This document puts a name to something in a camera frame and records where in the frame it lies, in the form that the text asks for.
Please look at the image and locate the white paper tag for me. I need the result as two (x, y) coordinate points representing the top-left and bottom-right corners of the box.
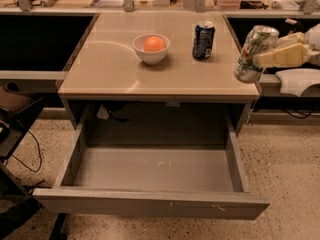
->
(96, 105), (109, 120)

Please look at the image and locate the green white 7up can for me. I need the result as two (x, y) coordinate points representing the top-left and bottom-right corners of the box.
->
(234, 25), (279, 83)

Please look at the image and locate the white stick with black tip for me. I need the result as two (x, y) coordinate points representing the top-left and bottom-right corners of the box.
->
(285, 18), (300, 26)

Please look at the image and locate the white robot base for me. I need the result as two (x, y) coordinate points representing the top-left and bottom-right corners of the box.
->
(276, 68), (320, 97)

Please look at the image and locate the orange fruit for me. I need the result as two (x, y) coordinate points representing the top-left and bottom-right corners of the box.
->
(143, 36), (166, 52)

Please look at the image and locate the white bowl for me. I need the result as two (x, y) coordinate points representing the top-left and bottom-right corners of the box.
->
(132, 34), (170, 65)

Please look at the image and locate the black cable on floor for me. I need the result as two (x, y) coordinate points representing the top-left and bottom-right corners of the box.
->
(11, 129), (43, 174)

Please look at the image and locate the blue soda can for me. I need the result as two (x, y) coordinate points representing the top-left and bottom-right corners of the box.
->
(192, 21), (215, 60)

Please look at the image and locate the black office chair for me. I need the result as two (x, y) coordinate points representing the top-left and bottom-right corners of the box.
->
(0, 83), (43, 240)

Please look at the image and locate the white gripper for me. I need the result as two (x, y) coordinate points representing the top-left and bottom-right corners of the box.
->
(253, 23), (320, 68)

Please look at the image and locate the open grey top drawer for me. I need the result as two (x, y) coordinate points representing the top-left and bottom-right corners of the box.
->
(32, 103), (271, 220)

